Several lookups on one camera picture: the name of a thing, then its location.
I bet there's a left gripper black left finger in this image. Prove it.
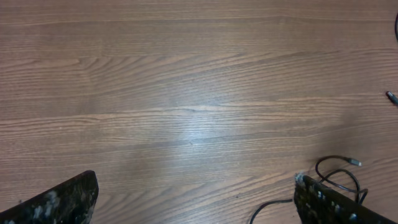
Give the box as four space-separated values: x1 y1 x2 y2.
1 170 99 224

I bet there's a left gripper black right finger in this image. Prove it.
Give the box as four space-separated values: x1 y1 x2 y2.
294 174 396 224

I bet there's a black USB-A cable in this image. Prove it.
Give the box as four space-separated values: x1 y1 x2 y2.
248 155 369 224

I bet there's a black USB-C cable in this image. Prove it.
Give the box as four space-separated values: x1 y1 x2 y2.
385 12 398 107

